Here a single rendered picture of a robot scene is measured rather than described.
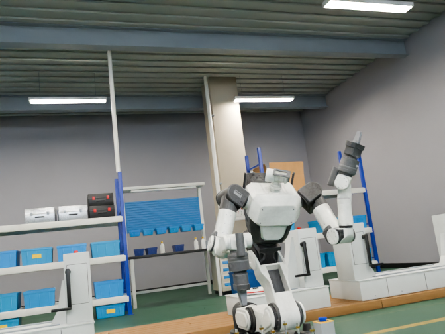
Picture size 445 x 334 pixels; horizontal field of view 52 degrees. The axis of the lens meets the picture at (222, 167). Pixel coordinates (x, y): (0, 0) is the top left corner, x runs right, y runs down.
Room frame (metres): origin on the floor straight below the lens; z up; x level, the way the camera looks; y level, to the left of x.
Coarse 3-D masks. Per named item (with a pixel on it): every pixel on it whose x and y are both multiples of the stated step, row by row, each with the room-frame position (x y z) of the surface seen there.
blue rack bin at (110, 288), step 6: (96, 282) 6.69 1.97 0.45; (102, 282) 6.24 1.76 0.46; (108, 282) 6.27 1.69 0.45; (114, 282) 6.30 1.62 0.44; (120, 282) 6.32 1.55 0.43; (96, 288) 6.22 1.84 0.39; (102, 288) 6.25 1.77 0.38; (108, 288) 6.28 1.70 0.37; (114, 288) 6.30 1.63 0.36; (120, 288) 6.33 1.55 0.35; (96, 294) 6.23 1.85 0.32; (102, 294) 6.25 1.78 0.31; (108, 294) 6.28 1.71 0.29; (114, 294) 6.30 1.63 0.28; (120, 294) 6.33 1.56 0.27
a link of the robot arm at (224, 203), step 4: (220, 192) 2.35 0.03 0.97; (224, 192) 2.29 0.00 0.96; (220, 196) 2.33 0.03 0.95; (224, 196) 2.28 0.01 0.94; (220, 200) 2.34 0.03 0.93; (224, 200) 2.27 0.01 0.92; (228, 200) 2.27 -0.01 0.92; (220, 204) 2.30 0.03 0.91; (224, 204) 2.27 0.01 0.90; (228, 204) 2.26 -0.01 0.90; (232, 204) 2.27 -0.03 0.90; (220, 208) 2.28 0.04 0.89; (224, 208) 2.26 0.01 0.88; (228, 208) 2.26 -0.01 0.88; (232, 208) 2.26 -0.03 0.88
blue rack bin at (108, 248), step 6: (114, 240) 6.29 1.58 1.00; (90, 246) 6.56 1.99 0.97; (96, 246) 6.22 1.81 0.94; (102, 246) 6.24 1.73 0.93; (108, 246) 6.27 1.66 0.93; (114, 246) 6.29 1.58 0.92; (96, 252) 6.22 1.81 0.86; (102, 252) 6.25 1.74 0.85; (108, 252) 6.27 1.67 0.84; (114, 252) 6.30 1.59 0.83
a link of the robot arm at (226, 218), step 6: (222, 210) 2.26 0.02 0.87; (228, 210) 2.26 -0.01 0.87; (222, 216) 2.25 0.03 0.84; (228, 216) 2.25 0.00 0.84; (234, 216) 2.27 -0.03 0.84; (216, 222) 2.29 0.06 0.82; (222, 222) 2.24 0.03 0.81; (228, 222) 2.25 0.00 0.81; (216, 228) 2.25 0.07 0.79; (222, 228) 2.23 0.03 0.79; (228, 228) 2.24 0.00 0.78; (216, 234) 2.23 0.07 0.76; (222, 234) 2.23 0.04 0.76; (228, 234) 2.24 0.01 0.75; (210, 240) 2.20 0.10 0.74; (210, 246) 2.18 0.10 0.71
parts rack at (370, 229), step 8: (248, 160) 7.55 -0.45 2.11; (360, 160) 7.60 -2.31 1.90; (248, 168) 7.54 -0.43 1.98; (360, 168) 7.59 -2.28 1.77; (360, 176) 7.63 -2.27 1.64; (328, 192) 7.37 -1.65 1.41; (336, 192) 7.42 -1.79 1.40; (352, 192) 7.51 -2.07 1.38; (360, 192) 7.57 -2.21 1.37; (368, 200) 7.61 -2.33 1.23; (368, 208) 7.60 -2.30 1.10; (368, 216) 7.60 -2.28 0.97; (368, 224) 7.63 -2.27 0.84; (368, 232) 7.57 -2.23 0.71; (376, 248) 7.61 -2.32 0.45; (376, 256) 7.60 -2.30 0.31
